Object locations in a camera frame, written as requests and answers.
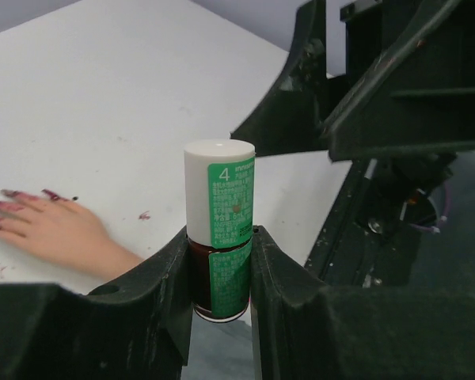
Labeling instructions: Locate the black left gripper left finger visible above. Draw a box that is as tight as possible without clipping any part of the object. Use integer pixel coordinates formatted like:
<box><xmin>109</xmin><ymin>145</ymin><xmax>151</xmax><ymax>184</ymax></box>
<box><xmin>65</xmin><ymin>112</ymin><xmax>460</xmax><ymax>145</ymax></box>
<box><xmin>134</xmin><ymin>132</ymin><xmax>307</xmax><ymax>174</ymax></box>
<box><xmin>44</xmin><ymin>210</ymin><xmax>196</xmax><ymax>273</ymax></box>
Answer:
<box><xmin>0</xmin><ymin>230</ymin><xmax>192</xmax><ymax>379</ymax></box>

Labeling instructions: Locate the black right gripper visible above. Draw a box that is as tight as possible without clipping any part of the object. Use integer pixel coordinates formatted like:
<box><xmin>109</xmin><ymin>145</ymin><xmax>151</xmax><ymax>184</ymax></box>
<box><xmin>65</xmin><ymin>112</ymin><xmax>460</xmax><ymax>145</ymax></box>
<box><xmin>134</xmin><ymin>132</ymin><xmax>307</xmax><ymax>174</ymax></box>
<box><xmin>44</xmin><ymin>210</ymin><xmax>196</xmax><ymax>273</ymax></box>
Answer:
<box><xmin>230</xmin><ymin>1</ymin><xmax>475</xmax><ymax>161</ymax></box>

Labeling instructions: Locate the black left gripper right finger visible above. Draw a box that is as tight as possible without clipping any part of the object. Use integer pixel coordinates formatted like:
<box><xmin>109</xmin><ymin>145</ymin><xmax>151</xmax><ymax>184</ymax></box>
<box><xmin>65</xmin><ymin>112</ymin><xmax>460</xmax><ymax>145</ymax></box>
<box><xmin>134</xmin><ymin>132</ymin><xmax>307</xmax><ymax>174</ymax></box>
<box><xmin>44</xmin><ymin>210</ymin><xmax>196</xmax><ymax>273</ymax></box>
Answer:
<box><xmin>251</xmin><ymin>226</ymin><xmax>475</xmax><ymax>379</ymax></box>

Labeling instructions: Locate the nail polish bottle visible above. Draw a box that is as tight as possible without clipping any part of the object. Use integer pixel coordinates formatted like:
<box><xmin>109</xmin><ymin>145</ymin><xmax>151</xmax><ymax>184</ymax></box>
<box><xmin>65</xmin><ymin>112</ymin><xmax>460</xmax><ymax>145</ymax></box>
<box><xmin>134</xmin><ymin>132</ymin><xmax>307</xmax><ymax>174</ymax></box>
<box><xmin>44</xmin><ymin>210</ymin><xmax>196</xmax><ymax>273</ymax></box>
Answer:
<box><xmin>188</xmin><ymin>240</ymin><xmax>252</xmax><ymax>323</ymax></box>

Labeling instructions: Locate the mannequin hand with painted nails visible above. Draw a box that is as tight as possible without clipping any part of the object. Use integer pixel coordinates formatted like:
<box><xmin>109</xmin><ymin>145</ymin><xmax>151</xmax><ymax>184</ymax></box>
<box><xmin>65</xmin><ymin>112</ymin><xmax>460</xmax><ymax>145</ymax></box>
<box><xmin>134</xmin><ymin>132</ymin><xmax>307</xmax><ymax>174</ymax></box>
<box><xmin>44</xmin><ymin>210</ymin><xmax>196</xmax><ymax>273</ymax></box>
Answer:
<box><xmin>0</xmin><ymin>189</ymin><xmax>143</xmax><ymax>281</ymax></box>

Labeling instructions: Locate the black mounting base plate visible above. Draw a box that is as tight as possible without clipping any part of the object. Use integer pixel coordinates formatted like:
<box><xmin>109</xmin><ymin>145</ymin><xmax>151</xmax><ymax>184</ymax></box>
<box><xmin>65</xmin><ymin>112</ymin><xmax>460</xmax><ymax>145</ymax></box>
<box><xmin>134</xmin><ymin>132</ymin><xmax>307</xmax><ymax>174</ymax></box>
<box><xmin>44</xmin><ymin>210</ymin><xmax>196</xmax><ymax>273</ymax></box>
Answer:
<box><xmin>306</xmin><ymin>152</ymin><xmax>475</xmax><ymax>288</ymax></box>

